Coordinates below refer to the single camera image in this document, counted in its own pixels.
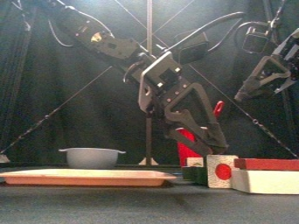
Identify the salmon sushi red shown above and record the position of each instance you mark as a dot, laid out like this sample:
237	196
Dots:
269	182

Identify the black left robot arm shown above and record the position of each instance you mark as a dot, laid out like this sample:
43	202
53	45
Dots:
117	46

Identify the red plastic cup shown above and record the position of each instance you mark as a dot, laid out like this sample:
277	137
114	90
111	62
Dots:
185	154

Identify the small green maki roll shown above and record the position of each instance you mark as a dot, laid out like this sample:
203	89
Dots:
194	172

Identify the large maki roll red centre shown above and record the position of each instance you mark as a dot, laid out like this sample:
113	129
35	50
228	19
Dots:
222	171

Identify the pink plastic tray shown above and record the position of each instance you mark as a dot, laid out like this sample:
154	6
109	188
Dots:
86	176

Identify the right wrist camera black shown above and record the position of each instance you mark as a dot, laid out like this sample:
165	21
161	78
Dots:
256	42

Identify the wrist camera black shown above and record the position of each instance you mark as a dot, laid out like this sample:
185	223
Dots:
256	42
193	48

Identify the white frame foot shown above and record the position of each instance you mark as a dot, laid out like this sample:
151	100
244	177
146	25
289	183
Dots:
149	162

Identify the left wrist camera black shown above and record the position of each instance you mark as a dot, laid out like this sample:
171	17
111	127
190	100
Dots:
193	48

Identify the vertical metal frame pole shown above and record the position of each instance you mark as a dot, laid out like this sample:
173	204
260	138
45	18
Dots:
149	23

